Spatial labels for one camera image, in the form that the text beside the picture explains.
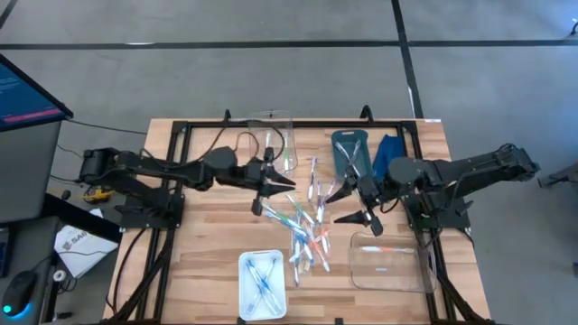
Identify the white table label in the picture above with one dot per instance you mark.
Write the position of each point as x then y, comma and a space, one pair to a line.
432, 120

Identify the narrow clear plastic bin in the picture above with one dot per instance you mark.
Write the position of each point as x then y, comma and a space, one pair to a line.
277, 122

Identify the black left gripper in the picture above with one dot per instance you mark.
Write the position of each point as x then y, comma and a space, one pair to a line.
255, 176

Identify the black computer monitor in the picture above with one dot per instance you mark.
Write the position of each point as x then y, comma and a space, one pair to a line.
22, 99

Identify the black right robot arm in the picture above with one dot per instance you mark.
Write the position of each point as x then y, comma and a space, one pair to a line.
451, 173

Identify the blue cloth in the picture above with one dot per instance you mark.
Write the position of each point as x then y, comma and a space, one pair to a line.
388, 146

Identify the black computer mouse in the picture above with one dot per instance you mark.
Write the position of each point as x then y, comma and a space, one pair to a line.
18, 291

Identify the orange toothbrush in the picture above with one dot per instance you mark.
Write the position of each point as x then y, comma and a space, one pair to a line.
323, 261
323, 235
386, 249

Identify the grey stand leg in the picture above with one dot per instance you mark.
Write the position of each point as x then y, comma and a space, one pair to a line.
564, 176

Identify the white plastic bin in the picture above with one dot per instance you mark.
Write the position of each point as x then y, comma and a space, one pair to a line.
262, 257

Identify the wide clear plastic bin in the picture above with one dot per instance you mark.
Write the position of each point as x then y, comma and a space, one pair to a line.
393, 275

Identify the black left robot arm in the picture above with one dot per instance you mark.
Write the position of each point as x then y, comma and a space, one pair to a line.
149, 169

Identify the black keyboard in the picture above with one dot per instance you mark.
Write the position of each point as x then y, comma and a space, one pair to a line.
3, 253

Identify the white paper sheet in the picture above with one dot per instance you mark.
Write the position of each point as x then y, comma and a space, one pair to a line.
81, 248

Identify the green toothbrush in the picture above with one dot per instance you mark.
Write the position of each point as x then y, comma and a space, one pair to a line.
275, 211
286, 155
268, 141
300, 208

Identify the teal plastic bin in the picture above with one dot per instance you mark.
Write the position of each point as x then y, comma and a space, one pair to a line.
338, 167

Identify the purple toothbrush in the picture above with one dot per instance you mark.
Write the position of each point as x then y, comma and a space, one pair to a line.
329, 189
312, 178
342, 149
357, 149
319, 203

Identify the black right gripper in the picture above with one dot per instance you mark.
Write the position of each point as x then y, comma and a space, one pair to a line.
370, 194

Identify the white tape roll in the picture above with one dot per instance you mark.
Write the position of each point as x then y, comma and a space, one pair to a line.
59, 275

